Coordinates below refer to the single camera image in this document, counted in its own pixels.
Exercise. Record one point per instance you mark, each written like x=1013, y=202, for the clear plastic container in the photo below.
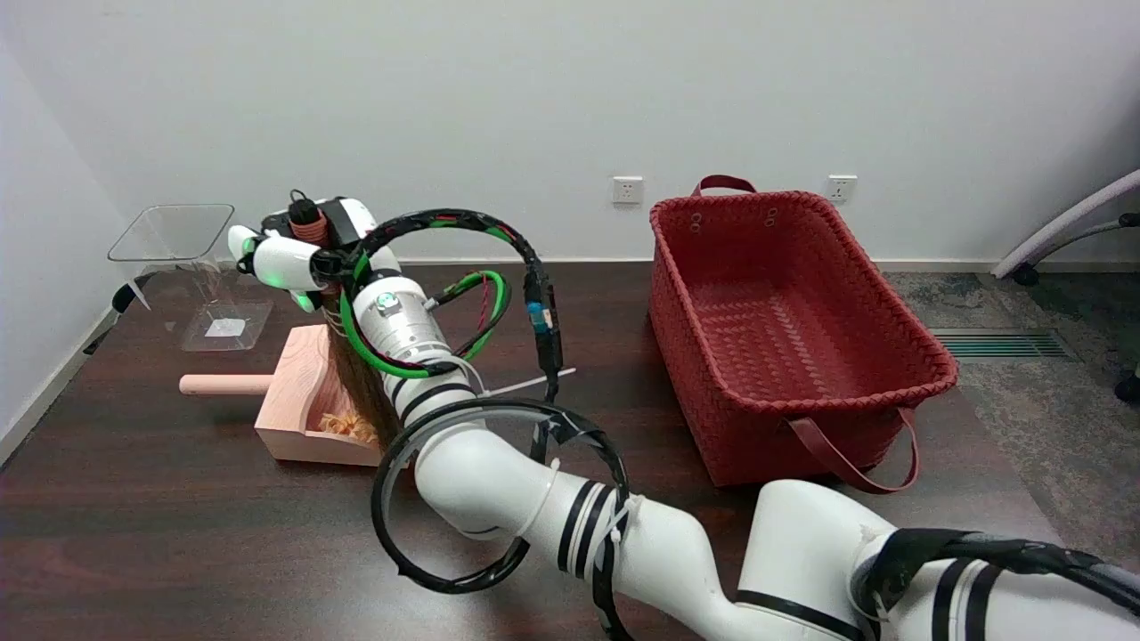
x=191, y=267

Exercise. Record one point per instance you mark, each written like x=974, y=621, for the wooden dustpan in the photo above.
x=294, y=392

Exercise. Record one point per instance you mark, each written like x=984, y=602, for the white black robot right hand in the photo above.
x=285, y=260

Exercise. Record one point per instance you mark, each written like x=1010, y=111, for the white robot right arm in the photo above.
x=481, y=481

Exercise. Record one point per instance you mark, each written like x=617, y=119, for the white wall outlet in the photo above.
x=842, y=189
x=627, y=190

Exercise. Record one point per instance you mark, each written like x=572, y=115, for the floor air vent grille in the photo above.
x=1006, y=344

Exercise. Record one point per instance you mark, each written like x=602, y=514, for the white grey office chair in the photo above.
x=1069, y=218

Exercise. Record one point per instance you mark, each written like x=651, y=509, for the red-brown woven basket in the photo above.
x=784, y=356

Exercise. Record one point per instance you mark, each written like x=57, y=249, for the orange paper scraps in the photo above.
x=343, y=425

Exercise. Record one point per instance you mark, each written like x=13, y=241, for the small brown broom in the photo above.
x=359, y=392

